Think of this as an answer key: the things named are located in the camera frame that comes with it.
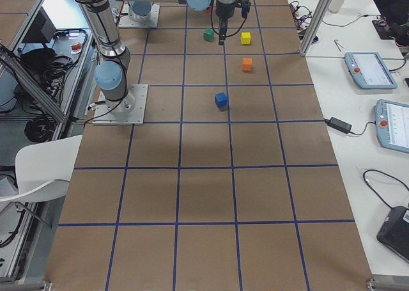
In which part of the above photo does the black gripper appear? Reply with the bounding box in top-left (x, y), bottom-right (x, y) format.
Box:
top-left (216, 1), bottom-right (236, 45)

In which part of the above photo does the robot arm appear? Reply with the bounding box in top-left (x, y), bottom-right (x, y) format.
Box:
top-left (75, 0), bottom-right (251, 62)
top-left (128, 1), bottom-right (153, 22)

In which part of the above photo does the green wooden block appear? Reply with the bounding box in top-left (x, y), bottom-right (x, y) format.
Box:
top-left (203, 28), bottom-right (215, 42)

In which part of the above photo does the yellow wooden block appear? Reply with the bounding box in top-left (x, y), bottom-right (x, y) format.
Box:
top-left (240, 32), bottom-right (252, 45)

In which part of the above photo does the orange wooden block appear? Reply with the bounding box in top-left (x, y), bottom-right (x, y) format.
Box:
top-left (242, 58), bottom-right (253, 72)

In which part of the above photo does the blue wooden block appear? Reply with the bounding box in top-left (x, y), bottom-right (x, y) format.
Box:
top-left (214, 92), bottom-right (228, 109)

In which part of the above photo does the black power adapter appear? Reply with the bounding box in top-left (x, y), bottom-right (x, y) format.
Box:
top-left (325, 117), bottom-right (352, 134)

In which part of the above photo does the upper teach pendant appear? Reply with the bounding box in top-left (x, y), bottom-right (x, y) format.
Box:
top-left (344, 52), bottom-right (397, 90)

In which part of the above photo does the teach pendant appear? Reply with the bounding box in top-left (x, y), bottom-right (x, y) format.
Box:
top-left (374, 100), bottom-right (408, 153)
top-left (344, 52), bottom-right (397, 90)

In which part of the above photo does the black monitor box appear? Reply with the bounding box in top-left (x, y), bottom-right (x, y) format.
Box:
top-left (22, 7), bottom-right (56, 44)

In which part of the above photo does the lower teach pendant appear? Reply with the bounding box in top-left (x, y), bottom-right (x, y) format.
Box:
top-left (374, 100), bottom-right (408, 153)

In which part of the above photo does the white chair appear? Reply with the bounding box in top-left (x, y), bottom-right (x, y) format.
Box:
top-left (1, 135), bottom-right (82, 203)

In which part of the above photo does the black tablet device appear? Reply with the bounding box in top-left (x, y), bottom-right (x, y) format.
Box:
top-left (376, 206), bottom-right (408, 262)

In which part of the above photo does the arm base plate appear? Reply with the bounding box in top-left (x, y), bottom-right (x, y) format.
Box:
top-left (118, 3), bottom-right (160, 29)
top-left (92, 84), bottom-right (148, 125)

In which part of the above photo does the aluminium frame post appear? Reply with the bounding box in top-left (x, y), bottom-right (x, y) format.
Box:
top-left (299, 0), bottom-right (343, 56)

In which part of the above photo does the black cable bundle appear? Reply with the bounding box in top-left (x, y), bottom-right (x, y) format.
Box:
top-left (0, 47), bottom-right (81, 145)

